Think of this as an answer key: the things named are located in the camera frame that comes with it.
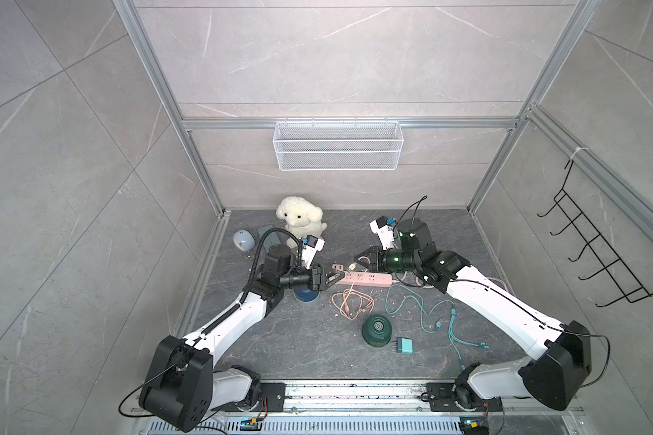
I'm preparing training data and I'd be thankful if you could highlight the light blue round gadget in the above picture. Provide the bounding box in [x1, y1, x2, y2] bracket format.
[232, 229, 256, 257]

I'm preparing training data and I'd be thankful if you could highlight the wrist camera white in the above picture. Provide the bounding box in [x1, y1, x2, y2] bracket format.
[369, 216, 395, 250]
[300, 235, 325, 269]

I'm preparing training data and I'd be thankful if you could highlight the black wire hook rack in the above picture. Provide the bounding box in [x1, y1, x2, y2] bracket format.
[537, 159, 653, 308]

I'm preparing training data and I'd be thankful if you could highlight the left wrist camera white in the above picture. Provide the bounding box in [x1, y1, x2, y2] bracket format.
[300, 235, 325, 269]

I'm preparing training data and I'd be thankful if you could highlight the grey-blue rectangular case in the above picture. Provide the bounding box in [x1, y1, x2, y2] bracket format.
[258, 226, 281, 252]

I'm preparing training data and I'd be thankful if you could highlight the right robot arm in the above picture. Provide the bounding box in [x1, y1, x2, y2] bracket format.
[354, 216, 595, 411]

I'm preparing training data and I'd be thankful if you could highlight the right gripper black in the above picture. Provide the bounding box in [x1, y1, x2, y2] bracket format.
[354, 246, 418, 275]

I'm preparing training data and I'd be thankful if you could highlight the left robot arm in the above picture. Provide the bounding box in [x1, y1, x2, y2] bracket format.
[134, 235, 345, 432]

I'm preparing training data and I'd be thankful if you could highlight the pink power strip cord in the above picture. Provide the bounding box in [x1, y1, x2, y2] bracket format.
[396, 276, 515, 297]

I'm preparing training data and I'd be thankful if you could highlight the green cordless meat grinder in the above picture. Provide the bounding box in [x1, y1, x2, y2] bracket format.
[361, 315, 393, 348]

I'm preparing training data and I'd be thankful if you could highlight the pink power strip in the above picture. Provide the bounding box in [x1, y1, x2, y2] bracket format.
[338, 268, 393, 287]

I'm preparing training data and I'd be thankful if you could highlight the blue cordless meat grinder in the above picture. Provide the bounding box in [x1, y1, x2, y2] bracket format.
[293, 287, 319, 304]

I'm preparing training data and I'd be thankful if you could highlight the pink charging cable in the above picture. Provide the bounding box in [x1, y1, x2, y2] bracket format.
[330, 263, 375, 322]

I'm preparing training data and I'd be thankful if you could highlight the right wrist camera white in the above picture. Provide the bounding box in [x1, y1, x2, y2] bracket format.
[369, 216, 395, 250]

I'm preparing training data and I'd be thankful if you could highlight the teal charging cable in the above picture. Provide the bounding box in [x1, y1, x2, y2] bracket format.
[385, 283, 490, 371]

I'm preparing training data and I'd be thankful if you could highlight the white wire mesh basket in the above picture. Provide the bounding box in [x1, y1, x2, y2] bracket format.
[272, 121, 404, 171]

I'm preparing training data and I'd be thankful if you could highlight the teal usb wall charger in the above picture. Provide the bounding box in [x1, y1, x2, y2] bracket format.
[397, 337, 414, 355]

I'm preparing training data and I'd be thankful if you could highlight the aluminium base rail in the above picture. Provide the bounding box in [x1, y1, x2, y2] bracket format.
[129, 378, 584, 435]

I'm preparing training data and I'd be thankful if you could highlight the white plush dog toy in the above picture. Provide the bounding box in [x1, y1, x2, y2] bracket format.
[276, 197, 328, 239]

